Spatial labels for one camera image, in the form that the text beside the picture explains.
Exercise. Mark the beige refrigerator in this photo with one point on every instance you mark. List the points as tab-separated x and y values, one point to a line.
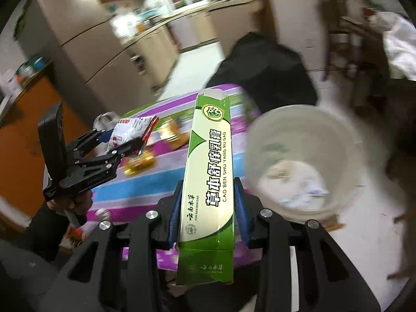
97	48

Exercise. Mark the gold cigarette box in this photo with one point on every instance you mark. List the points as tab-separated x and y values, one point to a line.
170	135

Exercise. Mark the white cloth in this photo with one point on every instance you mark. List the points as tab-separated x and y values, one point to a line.
401	45

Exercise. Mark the white plastic bag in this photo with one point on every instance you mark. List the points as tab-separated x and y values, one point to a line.
104	120

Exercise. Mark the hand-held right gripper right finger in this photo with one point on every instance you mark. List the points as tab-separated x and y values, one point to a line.
241	208

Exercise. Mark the green white carton box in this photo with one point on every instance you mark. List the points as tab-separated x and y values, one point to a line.
208	169

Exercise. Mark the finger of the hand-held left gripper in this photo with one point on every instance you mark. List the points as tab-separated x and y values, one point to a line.
125	148
104	136

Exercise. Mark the gold red wrapper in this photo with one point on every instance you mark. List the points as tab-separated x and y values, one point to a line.
139	164

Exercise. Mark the white plastic bucket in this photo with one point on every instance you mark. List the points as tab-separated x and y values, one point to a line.
325	136

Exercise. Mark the beige kitchen cabinets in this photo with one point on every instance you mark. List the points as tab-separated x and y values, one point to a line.
208	22

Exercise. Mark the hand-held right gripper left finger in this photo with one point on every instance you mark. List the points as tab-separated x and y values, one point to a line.
177	208

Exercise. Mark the red white snack packet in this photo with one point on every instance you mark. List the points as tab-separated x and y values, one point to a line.
130	130

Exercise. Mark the orange wooden cabinet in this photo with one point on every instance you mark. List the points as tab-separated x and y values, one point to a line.
26	130

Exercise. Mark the black jacket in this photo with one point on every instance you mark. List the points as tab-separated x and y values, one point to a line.
266	71

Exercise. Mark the person's left hand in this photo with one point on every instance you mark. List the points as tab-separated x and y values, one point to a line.
83	201

